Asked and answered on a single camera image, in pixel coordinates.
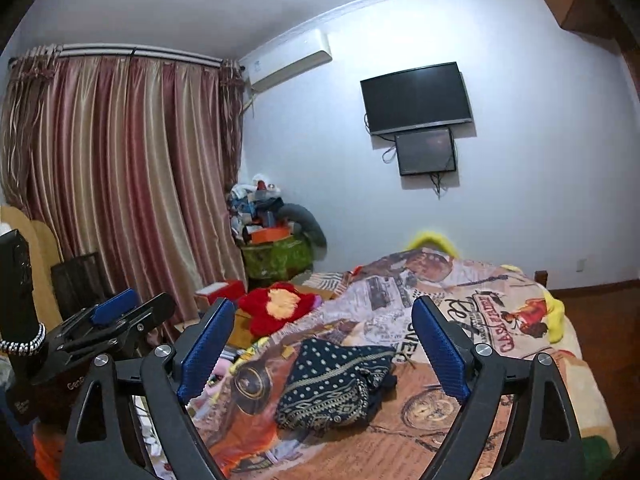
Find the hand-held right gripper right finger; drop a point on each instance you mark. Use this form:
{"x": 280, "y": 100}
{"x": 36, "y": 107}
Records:
{"x": 442, "y": 350}

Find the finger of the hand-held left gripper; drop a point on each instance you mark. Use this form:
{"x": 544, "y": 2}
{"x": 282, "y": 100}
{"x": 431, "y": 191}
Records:
{"x": 115, "y": 306}
{"x": 150, "y": 310}

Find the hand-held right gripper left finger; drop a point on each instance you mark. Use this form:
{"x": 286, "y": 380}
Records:
{"x": 205, "y": 350}

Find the navy patterned garment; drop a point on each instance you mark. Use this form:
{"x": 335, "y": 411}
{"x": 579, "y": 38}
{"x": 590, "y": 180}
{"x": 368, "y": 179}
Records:
{"x": 325, "y": 375}

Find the beige curved boards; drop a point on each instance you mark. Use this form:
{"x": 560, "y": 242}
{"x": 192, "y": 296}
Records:
{"x": 45, "y": 245}

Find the black basket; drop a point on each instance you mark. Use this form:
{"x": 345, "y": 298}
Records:
{"x": 75, "y": 280}

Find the red plush pillow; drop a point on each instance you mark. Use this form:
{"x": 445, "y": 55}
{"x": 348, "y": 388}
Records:
{"x": 252, "y": 320}

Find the red box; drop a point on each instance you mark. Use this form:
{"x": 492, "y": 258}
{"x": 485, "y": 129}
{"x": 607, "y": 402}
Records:
{"x": 227, "y": 290}

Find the printed blanket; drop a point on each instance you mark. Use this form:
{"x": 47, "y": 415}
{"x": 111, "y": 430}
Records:
{"x": 350, "y": 310}

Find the orange box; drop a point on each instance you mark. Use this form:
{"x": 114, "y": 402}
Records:
{"x": 270, "y": 235}

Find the pile of clutter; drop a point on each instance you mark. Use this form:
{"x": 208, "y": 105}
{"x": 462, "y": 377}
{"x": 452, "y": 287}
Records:
{"x": 247, "y": 205}

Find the red striped curtain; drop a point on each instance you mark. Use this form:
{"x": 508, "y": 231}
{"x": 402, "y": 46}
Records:
{"x": 125, "y": 160}

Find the grey tube pillow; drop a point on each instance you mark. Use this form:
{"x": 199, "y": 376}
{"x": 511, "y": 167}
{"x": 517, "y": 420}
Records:
{"x": 312, "y": 230}

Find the person's orange clothing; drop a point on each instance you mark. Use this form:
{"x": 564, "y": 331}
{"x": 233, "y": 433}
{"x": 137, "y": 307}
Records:
{"x": 47, "y": 455}

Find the small black monitor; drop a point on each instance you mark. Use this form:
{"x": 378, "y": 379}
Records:
{"x": 425, "y": 152}

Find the curtain rod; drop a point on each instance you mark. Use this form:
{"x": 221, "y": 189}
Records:
{"x": 150, "y": 54}

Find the white air conditioner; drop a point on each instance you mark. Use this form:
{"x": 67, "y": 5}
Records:
{"x": 285, "y": 62}

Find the wooden bed post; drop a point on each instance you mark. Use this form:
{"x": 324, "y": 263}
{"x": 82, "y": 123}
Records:
{"x": 541, "y": 279}

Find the white wall socket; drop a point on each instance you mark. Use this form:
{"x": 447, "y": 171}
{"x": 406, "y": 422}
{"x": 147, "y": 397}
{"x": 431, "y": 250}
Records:
{"x": 581, "y": 265}

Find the large black wall television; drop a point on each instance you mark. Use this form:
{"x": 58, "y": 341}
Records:
{"x": 415, "y": 97}

